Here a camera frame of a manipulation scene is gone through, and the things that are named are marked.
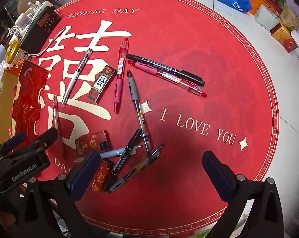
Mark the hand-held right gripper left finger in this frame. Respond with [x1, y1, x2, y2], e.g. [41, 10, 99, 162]
[23, 151, 101, 238]

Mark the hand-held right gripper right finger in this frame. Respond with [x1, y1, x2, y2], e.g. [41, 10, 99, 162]
[201, 151, 285, 238]

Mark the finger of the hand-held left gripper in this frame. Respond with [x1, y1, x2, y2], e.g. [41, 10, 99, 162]
[4, 132, 26, 152]
[28, 128, 59, 154]

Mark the thin red pen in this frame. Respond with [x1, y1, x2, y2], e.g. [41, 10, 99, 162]
[53, 95, 67, 159]

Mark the red pack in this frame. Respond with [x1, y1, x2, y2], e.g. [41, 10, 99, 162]
[75, 131, 110, 155]

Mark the light blue pen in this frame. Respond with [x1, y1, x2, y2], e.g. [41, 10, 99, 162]
[100, 148, 137, 158]

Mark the black marker pen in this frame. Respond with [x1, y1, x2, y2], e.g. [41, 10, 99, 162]
[126, 54, 206, 87]
[103, 129, 142, 191]

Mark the red cardboard box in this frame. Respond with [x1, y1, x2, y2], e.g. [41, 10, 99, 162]
[0, 59, 51, 154]

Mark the black pen with grey grip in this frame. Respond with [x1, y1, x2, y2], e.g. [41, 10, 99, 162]
[107, 144, 164, 193]

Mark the white pen with clear cap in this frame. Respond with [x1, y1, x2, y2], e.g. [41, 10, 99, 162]
[61, 48, 93, 108]

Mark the small dark red printed box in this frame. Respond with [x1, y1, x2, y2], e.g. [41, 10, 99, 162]
[86, 66, 117, 104]

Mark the red gel pen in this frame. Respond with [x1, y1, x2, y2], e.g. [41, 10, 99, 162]
[114, 38, 129, 114]

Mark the grey-grip clear pen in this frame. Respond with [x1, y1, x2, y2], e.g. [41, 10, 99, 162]
[127, 70, 152, 156]

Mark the pink-grip red pen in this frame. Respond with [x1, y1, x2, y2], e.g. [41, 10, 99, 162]
[128, 60, 208, 98]

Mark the jar with gold lid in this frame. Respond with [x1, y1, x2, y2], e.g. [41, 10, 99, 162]
[6, 38, 24, 63]

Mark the silver radio antenna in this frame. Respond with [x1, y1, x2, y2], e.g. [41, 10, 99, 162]
[28, 27, 67, 58]

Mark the black radio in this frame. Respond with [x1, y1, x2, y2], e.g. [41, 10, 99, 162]
[20, 6, 62, 55]

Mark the white plastic tray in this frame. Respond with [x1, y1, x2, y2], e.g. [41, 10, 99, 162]
[15, 0, 56, 28]

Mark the red round printed mat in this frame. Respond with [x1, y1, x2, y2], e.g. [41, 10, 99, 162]
[28, 0, 280, 236]

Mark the yellow and red carton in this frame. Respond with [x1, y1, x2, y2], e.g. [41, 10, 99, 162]
[270, 22, 299, 53]

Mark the white paper bag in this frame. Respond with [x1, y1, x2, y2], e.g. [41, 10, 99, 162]
[254, 5, 280, 31]

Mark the brown patterned carton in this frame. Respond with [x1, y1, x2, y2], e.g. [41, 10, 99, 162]
[280, 5, 299, 29]

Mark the orange bag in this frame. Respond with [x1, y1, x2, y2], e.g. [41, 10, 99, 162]
[249, 0, 262, 15]

